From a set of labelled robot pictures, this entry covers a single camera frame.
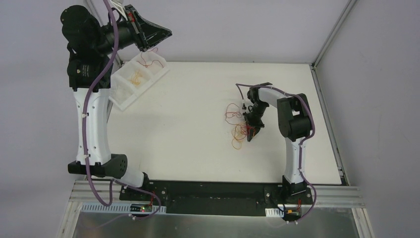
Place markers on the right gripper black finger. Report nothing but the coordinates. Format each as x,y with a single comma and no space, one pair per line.
249,134
255,130

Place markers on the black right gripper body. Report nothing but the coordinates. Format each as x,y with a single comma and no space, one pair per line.
252,121

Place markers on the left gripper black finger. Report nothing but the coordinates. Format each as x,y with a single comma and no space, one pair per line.
135,19
151,34

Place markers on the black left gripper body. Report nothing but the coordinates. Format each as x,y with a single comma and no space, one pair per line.
138,32

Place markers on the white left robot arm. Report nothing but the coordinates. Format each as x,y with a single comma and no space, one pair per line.
92,49

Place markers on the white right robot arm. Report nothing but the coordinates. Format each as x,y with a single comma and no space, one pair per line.
296,125

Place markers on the white divided plastic tray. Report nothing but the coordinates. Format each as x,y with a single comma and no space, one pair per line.
136,76

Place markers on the right controller board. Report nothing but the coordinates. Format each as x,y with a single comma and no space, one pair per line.
291,214

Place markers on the controller board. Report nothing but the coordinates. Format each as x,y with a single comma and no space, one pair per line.
141,208
291,214

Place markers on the left controller board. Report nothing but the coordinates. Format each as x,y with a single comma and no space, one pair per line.
141,208

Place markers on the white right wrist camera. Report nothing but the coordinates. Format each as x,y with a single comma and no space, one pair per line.
243,108

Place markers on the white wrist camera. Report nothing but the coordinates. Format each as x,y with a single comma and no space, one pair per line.
118,5
243,108

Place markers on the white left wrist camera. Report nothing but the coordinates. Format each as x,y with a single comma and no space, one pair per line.
118,5

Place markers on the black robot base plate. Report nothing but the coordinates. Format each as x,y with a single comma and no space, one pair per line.
214,198

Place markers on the aluminium frame rail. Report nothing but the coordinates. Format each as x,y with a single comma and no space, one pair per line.
337,211

